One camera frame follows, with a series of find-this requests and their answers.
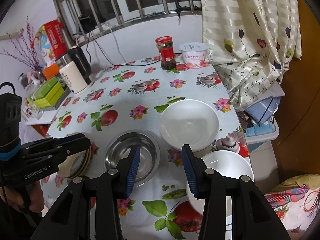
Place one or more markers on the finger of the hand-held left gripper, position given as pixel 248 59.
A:
pixel 75 150
pixel 62 140

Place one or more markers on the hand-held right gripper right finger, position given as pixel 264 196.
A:
pixel 190 170

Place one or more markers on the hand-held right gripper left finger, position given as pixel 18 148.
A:
pixel 133 170

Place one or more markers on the stainless steel bowl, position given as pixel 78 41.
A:
pixel 120 150

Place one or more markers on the white bowl with blue stripe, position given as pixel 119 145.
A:
pixel 190 127
pixel 225 165

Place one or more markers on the person's left hand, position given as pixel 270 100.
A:
pixel 37 200

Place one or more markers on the striped flat box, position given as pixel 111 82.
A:
pixel 58 102

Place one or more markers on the clear glass cup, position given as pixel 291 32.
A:
pixel 35 112

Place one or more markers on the green flat box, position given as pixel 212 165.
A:
pixel 50 97
pixel 46 87

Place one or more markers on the white kettle base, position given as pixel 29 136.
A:
pixel 91 84

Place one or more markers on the white cylindrical container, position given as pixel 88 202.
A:
pixel 72 77

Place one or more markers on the floral vegetable print tablecloth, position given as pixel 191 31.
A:
pixel 140 105

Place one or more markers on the orange box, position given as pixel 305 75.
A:
pixel 51 71

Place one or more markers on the white storage box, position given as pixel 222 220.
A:
pixel 262 155

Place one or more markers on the glass jar with dark lid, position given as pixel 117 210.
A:
pixel 22 77

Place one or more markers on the white electric kettle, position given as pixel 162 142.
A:
pixel 81 60

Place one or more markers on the purple flower branches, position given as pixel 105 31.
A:
pixel 27 53

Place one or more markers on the blue folded cloth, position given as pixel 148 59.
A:
pixel 262 110

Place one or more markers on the colourful cartoon print bag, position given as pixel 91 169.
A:
pixel 43 46

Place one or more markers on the red cardboard box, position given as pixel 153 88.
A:
pixel 56 38

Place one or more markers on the colourful striped blanket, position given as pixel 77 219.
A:
pixel 292 195

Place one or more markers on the white yogurt tub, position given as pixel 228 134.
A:
pixel 193 56

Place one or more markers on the black power adapter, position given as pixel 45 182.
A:
pixel 85 25

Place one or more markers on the sauce jar with red lid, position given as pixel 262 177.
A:
pixel 167 53

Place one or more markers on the brown wooden panel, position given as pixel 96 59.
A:
pixel 300 105

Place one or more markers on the cream curtain with heart print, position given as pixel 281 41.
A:
pixel 250 42

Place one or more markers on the metal window grille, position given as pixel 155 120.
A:
pixel 155 15

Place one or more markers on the black hook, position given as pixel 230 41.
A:
pixel 178 7

